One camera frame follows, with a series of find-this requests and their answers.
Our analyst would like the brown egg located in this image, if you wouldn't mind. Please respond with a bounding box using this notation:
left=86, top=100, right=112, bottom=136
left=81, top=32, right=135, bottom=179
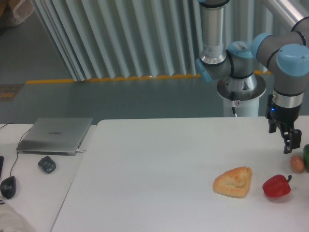
left=290, top=155, right=305, bottom=173

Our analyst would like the cardboard box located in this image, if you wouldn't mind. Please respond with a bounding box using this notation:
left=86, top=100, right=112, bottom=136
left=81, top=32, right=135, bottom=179
left=0, top=0, right=34, bottom=33

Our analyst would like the golden pastry bread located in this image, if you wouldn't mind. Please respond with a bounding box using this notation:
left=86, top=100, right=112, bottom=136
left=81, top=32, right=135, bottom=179
left=212, top=166, right=252, bottom=198

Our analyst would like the black computer mouse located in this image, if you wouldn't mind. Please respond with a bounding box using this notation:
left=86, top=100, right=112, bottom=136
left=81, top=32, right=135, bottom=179
left=0, top=176, right=16, bottom=200

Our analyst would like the green pepper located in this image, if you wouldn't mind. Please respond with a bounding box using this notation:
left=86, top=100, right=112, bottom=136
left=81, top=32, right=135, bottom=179
left=303, top=144, right=309, bottom=170

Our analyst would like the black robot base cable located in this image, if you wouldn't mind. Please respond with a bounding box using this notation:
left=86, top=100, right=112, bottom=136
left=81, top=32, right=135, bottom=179
left=229, top=90, right=239, bottom=118

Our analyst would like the dark grey small device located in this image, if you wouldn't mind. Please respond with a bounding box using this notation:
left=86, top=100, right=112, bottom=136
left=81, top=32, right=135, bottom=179
left=38, top=156, right=56, bottom=174

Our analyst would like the white folding screen curtain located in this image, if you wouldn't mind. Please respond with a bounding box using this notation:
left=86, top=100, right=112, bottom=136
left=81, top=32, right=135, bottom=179
left=30, top=0, right=309, bottom=82

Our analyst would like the white cloth sleeve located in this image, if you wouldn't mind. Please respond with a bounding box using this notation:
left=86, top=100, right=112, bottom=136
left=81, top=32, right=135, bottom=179
left=0, top=199, right=32, bottom=232

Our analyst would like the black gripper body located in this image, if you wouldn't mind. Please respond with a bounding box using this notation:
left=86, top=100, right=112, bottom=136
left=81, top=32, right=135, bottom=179
left=266, top=94, right=300, bottom=130

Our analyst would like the red bell pepper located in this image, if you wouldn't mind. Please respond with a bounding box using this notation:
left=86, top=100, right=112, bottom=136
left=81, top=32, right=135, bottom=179
left=262, top=174, right=292, bottom=198

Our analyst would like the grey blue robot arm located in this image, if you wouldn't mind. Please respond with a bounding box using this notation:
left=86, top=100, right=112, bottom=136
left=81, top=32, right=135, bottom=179
left=196, top=0, right=309, bottom=154

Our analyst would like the black keyboard edge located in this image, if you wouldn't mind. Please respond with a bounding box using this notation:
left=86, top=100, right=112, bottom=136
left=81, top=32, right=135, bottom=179
left=0, top=156, right=4, bottom=179

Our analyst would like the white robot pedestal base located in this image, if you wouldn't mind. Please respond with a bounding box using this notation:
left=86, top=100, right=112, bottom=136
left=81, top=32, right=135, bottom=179
left=217, top=73, right=266, bottom=117

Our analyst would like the silver closed laptop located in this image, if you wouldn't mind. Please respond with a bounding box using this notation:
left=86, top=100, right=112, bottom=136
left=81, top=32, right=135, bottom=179
left=16, top=117, right=92, bottom=155

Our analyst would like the black mouse cable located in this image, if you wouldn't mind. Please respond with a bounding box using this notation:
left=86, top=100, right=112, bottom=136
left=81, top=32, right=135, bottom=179
left=0, top=122, right=33, bottom=177

